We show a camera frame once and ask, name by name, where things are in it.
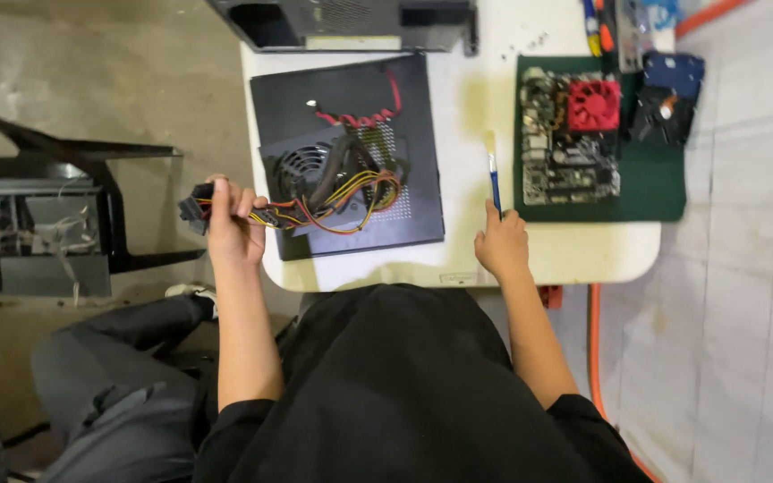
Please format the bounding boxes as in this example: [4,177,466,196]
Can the person's right hand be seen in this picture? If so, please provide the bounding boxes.
[474,199,530,283]

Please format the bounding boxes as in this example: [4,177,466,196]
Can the person's left hand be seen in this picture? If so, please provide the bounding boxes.
[205,174,271,268]

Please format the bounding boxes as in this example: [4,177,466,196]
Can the blue handled paint brush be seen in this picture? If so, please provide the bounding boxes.
[484,130,503,220]

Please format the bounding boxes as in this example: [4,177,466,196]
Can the bundle of power supply cables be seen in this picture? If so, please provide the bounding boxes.
[178,136,403,237]

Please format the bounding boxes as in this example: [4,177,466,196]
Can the green computer motherboard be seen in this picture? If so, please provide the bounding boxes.
[520,67,622,207]

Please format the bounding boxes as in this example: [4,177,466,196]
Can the red cooler fan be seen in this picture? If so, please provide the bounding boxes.
[567,78,622,133]

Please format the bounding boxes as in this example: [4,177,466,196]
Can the dark green mat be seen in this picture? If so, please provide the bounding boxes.
[513,55,687,224]

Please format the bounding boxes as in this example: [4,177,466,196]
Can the grey computer power supply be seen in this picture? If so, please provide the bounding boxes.
[260,123,413,237]

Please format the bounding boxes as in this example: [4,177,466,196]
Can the black metal case panel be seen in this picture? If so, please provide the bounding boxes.
[250,53,446,262]

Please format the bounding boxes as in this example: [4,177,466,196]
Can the group of small screws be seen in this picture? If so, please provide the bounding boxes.
[501,30,551,63]

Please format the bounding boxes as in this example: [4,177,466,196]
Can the black heatsink fan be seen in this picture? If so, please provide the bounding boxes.
[630,86,696,147]

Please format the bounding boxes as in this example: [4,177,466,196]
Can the person's black shirt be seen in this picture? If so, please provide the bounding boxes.
[191,282,654,483]

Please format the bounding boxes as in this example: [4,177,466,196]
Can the black computer case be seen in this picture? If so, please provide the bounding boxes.
[205,0,479,56]

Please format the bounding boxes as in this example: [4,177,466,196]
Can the person's white shoe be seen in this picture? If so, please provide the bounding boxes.
[164,283,219,319]

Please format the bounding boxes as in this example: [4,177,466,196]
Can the black metal stand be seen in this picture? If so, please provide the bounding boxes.
[0,98,208,275]

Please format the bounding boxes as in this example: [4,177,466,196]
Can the person's grey trousers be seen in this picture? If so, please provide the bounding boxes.
[30,295,216,483]

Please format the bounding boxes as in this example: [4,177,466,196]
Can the open grey computer chassis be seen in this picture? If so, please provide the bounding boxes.
[0,177,114,299]

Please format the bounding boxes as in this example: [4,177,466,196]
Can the red coiled cable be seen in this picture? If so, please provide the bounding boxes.
[306,68,403,130]

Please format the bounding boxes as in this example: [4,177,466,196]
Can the yellow handled screwdriver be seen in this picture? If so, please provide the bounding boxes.
[582,0,603,58]

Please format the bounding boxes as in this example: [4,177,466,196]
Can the orange handled screwdriver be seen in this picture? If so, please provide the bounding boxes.
[595,0,618,73]

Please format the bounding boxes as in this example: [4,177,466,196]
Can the silver metal bracket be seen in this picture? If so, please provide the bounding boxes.
[616,0,656,73]

